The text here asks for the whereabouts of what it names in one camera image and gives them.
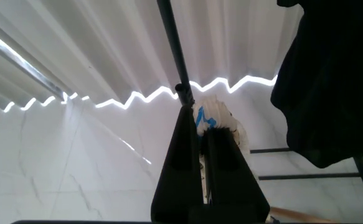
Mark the black t-shirt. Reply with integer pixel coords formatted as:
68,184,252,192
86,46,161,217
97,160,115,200
270,0,363,169

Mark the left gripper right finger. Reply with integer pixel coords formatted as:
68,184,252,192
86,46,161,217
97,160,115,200
205,127,271,218

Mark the white curtain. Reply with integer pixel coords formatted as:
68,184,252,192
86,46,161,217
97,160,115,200
0,0,305,114

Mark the cream printed garment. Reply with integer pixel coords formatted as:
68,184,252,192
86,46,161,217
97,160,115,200
192,95,251,206

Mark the black clothes rack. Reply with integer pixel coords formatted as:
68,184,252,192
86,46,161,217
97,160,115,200
156,0,363,208

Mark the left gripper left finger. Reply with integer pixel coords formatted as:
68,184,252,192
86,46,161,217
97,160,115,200
151,105,205,222

